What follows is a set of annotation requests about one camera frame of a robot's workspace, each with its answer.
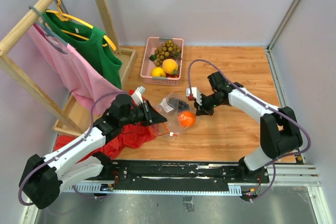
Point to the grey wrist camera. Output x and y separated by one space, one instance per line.
193 94
137 95

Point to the brown longan fruit bunch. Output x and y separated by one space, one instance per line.
167 50

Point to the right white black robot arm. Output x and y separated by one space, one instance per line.
279 130

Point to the dark blueberry cluster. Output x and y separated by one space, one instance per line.
178 104

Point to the pink shirt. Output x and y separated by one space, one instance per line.
89 88

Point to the clear zip bag orange seal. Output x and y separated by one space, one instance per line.
172 127

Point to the pink plastic basket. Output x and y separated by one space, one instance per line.
148 65

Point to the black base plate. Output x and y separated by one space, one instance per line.
179 175

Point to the yellow fake lemon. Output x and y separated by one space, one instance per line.
158 72

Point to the red cloth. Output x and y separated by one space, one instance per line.
132 136

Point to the green shirt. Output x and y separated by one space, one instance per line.
90 43

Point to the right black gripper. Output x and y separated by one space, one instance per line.
202 109

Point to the grey clothes hanger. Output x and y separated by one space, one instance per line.
52 38

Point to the orange fake orange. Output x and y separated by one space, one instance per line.
187 119

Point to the small yellow fake fruit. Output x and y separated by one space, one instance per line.
170 66

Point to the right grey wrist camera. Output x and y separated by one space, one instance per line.
193 94

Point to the wooden clothes rack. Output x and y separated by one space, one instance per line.
74 118

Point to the green fake leaf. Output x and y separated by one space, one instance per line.
153 57

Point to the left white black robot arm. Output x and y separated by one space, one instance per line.
45 178

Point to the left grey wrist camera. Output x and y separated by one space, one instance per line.
137 95

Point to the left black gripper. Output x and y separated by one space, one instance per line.
151 116

